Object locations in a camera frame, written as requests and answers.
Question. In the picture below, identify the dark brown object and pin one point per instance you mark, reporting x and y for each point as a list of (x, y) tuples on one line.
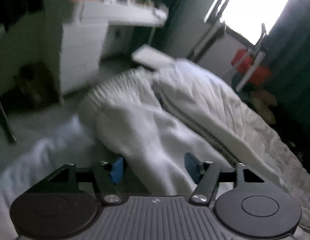
[(34, 85)]

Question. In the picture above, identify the white tissue box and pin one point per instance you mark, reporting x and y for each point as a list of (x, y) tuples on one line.
[(161, 13)]

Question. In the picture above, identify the black upright frame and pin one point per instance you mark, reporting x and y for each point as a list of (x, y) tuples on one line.
[(206, 38)]

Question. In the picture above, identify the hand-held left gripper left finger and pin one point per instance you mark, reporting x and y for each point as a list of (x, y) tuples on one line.
[(117, 170)]

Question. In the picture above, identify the beige patterned cloth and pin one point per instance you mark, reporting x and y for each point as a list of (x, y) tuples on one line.
[(263, 105)]

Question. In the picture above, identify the metal stand leg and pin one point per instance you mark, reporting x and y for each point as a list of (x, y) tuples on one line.
[(4, 120)]

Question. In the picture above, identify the wide teal curtain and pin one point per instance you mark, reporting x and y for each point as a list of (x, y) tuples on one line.
[(295, 67)]

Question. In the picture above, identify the bright window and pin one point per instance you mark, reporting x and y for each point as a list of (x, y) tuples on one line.
[(255, 5)]

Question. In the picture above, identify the silver tripod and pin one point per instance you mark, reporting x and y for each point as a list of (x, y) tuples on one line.
[(253, 62)]

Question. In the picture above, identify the white dressing table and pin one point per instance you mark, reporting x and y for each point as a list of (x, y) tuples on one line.
[(82, 50)]

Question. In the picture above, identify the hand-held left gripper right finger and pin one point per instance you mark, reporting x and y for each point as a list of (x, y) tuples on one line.
[(192, 166)]

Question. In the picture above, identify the white pink bed blanket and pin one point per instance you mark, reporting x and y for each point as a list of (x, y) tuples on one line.
[(220, 100)]

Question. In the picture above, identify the white zip sweatshirt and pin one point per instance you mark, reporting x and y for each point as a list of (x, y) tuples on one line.
[(145, 130)]

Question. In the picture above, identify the red bag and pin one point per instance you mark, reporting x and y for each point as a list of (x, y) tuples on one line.
[(261, 76)]

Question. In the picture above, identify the dark hanging clothes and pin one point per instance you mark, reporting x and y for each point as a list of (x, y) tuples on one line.
[(17, 0)]

